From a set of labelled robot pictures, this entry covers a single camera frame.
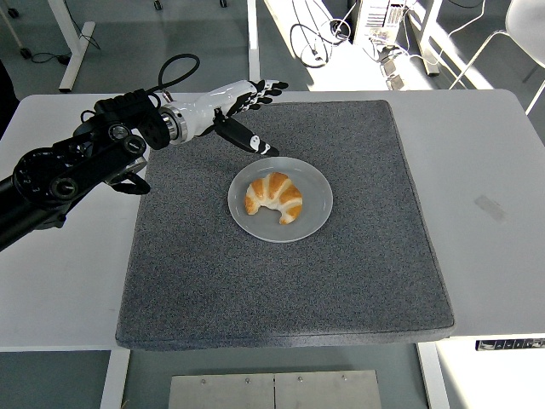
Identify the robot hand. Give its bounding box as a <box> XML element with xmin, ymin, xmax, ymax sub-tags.
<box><xmin>182</xmin><ymin>78</ymin><xmax>290</xmax><ymax>158</ymax></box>

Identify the golden croissant bread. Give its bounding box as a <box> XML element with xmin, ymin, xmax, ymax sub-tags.
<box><xmin>244</xmin><ymin>171</ymin><xmax>304</xmax><ymax>226</ymax></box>

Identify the round grey plate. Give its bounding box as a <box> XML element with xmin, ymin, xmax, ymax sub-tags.
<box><xmin>227</xmin><ymin>156</ymin><xmax>335</xmax><ymax>244</ymax></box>

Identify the grey metal plate with screws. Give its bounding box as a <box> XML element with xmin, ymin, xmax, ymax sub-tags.
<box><xmin>168</xmin><ymin>369</ymin><xmax>383</xmax><ymax>409</ymax></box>

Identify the white desk leg with foot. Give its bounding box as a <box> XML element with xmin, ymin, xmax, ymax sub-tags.
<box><xmin>46</xmin><ymin>0</ymin><xmax>97</xmax><ymax>93</ymax></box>
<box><xmin>407</xmin><ymin>0</ymin><xmax>444</xmax><ymax>78</ymax></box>
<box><xmin>246</xmin><ymin>0</ymin><xmax>261</xmax><ymax>84</ymax></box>

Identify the grey power adapter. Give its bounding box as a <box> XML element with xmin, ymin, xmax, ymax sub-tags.
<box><xmin>380</xmin><ymin>58</ymin><xmax>408</xmax><ymax>91</ymax></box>

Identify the white computer tower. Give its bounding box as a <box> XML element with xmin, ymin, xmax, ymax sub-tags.
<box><xmin>352</xmin><ymin>0</ymin><xmax>416</xmax><ymax>45</ymax></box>

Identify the grey speckled mat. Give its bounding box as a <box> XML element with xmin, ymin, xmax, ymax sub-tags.
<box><xmin>115</xmin><ymin>100</ymin><xmax>456</xmax><ymax>352</ymax></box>

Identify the black rounded object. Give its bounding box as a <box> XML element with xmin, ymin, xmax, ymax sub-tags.
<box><xmin>0</xmin><ymin>58</ymin><xmax>20</xmax><ymax>139</ymax></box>

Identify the white table leg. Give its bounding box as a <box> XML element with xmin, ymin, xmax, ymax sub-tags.
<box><xmin>99</xmin><ymin>349</ymin><xmax>131</xmax><ymax>409</ymax></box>
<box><xmin>416</xmin><ymin>342</ymin><xmax>450</xmax><ymax>409</ymax></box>

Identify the clear tape patch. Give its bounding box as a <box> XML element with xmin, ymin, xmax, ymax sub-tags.
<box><xmin>473</xmin><ymin>193</ymin><xmax>509</xmax><ymax>224</ymax></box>

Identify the white chair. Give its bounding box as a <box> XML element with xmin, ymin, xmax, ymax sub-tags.
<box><xmin>448</xmin><ymin>0</ymin><xmax>545</xmax><ymax>116</ymax></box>

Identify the table height control panel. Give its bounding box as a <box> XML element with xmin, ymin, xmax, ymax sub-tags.
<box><xmin>474</xmin><ymin>337</ymin><xmax>545</xmax><ymax>353</ymax></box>

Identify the black coiled cable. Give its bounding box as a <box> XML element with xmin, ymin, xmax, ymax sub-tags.
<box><xmin>290</xmin><ymin>22</ymin><xmax>336</xmax><ymax>69</ymax></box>

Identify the thin black floor cable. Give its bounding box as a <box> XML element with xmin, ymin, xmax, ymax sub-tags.
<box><xmin>30</xmin><ymin>50</ymin><xmax>72</xmax><ymax>66</ymax></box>

